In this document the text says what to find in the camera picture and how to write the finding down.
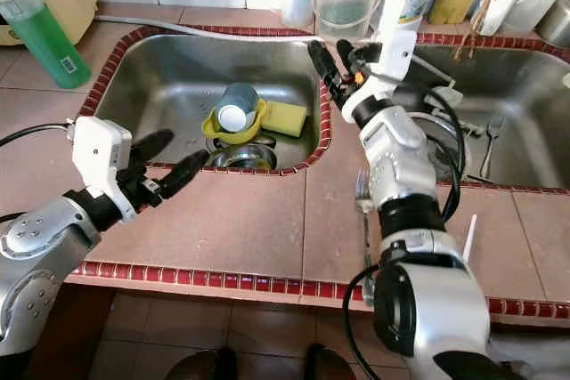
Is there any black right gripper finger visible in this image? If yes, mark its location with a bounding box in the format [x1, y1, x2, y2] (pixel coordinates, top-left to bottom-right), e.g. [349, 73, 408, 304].
[307, 39, 341, 96]
[334, 37, 366, 78]

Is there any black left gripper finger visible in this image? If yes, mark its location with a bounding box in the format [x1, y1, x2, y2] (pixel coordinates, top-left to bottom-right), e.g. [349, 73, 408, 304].
[159, 150, 212, 201]
[134, 128, 175, 167]

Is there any yellow plastic bowl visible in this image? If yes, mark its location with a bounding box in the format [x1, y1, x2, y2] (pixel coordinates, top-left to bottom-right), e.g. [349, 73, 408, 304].
[200, 98, 268, 145]

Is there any steel bowl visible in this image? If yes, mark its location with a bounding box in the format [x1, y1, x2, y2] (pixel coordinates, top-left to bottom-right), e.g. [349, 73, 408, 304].
[209, 140, 277, 172]

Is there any yellow sponge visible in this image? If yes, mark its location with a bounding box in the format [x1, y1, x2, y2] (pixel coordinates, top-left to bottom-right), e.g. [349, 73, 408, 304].
[260, 100, 308, 139]

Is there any blue mug white rabbit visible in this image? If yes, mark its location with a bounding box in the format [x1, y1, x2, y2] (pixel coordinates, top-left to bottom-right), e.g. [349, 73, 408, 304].
[216, 82, 261, 133]

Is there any clear toothbrush cup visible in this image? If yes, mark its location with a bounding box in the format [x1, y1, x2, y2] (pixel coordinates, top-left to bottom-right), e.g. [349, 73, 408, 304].
[281, 0, 317, 29]

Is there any steel sink basin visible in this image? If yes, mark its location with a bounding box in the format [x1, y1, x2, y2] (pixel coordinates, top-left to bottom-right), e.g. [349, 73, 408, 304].
[410, 42, 570, 190]
[87, 35, 330, 172]

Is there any brown wooden chopsticks bundle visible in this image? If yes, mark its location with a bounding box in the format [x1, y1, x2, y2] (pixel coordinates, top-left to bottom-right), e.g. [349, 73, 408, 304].
[454, 0, 491, 62]

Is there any green dish soap bottle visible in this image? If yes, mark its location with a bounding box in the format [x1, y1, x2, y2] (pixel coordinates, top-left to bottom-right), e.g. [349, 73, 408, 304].
[0, 0, 92, 90]

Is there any dark red base cabinet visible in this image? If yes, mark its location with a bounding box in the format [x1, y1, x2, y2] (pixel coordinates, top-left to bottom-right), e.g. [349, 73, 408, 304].
[89, 287, 375, 345]

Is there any black left robot foot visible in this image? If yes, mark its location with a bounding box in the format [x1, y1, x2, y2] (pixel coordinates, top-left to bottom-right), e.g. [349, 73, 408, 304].
[165, 346, 237, 380]

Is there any steel cup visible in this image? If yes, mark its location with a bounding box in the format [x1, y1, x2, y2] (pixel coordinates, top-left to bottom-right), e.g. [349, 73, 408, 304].
[534, 0, 570, 47]

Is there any grey slanted board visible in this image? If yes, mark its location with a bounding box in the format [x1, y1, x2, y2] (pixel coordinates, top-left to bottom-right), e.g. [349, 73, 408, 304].
[490, 336, 570, 380]

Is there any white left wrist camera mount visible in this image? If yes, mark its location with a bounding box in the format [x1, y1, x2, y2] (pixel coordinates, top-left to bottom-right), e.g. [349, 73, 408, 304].
[71, 116, 139, 223]

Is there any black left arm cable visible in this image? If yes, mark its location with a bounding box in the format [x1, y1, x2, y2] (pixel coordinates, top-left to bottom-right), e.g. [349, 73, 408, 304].
[0, 120, 74, 225]

